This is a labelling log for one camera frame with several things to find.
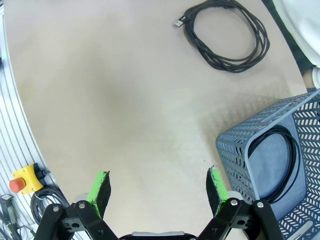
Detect person's left hand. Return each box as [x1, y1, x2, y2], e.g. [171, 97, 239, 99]
[301, 69, 313, 89]

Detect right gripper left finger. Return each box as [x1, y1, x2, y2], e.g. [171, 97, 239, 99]
[34, 170, 119, 240]

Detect black usb cable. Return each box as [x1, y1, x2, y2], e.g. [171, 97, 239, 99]
[247, 126, 301, 204]
[173, 0, 271, 74]

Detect person in white sweater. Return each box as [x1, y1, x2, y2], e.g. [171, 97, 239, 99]
[262, 0, 320, 89]

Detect ribbed aluminium base plate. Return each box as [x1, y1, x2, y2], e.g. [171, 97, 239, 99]
[0, 0, 76, 240]

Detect small grey device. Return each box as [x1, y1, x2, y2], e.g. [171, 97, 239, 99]
[0, 193, 17, 226]

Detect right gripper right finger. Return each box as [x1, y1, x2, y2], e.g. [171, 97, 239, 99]
[196, 164, 286, 240]

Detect grey plastic patterned basket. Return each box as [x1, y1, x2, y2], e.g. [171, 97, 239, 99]
[215, 89, 320, 240]

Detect black cable bundle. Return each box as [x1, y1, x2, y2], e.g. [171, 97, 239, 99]
[29, 187, 73, 226]

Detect yellow emergency stop box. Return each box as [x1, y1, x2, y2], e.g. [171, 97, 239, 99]
[9, 162, 47, 196]

